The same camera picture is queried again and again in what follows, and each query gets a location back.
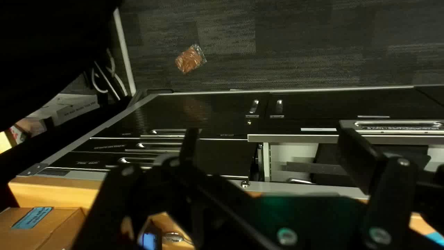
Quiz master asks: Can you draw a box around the white frame bar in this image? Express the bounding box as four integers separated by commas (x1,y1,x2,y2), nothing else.
112,7,138,98

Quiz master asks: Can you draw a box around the cardboard box with blue label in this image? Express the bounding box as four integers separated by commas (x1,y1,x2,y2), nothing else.
0,206,88,250

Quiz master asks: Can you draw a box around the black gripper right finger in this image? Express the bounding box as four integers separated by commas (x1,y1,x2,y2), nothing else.
335,124,420,250

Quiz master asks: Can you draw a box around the orange snack packet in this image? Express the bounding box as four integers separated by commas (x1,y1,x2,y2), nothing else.
173,44,208,77

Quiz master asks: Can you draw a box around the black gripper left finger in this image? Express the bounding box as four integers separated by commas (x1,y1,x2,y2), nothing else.
177,127,201,166

